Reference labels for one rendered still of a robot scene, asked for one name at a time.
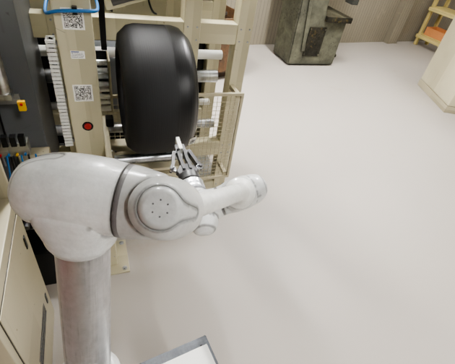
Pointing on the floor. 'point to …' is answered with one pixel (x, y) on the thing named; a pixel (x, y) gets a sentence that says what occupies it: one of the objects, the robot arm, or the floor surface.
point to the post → (80, 116)
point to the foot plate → (120, 258)
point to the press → (310, 31)
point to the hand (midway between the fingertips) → (178, 145)
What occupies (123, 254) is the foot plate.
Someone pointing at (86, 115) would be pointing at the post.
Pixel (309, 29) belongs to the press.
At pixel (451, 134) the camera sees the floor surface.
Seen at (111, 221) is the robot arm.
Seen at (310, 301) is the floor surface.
